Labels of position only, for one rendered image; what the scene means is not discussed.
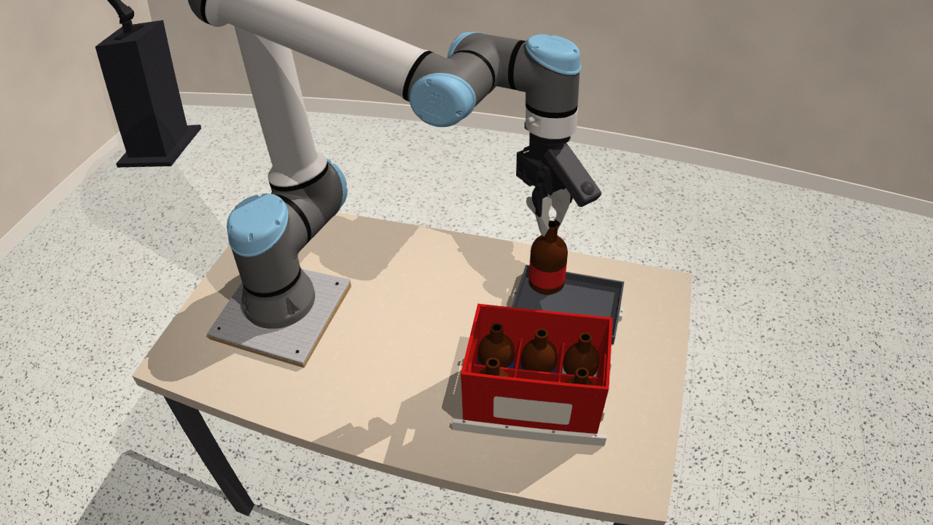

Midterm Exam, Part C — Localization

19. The brown bottle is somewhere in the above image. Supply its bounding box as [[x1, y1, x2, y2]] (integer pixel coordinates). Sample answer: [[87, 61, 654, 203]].
[[478, 323, 515, 368], [562, 332, 599, 377], [520, 328, 558, 373], [479, 357, 509, 377], [565, 367, 595, 386], [528, 220, 568, 295]]

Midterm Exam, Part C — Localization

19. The red box with cut-out openings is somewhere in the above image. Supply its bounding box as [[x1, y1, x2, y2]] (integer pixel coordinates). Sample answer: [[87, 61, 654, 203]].
[[461, 304, 612, 434]]

